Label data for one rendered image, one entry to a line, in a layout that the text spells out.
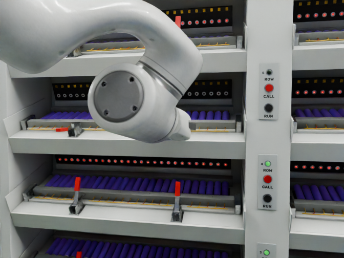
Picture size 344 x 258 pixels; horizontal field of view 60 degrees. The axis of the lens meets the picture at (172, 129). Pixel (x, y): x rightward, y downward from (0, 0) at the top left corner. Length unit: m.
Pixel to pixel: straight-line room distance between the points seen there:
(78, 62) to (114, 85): 0.45
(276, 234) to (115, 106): 0.51
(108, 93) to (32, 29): 0.10
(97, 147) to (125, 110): 0.43
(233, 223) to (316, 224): 0.19
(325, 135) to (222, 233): 0.32
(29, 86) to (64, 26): 0.65
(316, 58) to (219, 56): 0.21
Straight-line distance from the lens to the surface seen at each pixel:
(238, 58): 0.70
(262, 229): 0.73
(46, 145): 0.83
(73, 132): 0.81
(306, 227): 0.77
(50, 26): 0.32
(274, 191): 0.71
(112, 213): 0.80
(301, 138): 0.72
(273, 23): 0.71
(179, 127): 0.49
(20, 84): 0.93
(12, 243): 0.96
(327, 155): 0.73
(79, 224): 0.83
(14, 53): 0.33
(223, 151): 0.70
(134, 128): 0.34
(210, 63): 0.70
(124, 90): 0.34
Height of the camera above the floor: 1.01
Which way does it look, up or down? 3 degrees down
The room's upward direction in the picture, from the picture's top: straight up
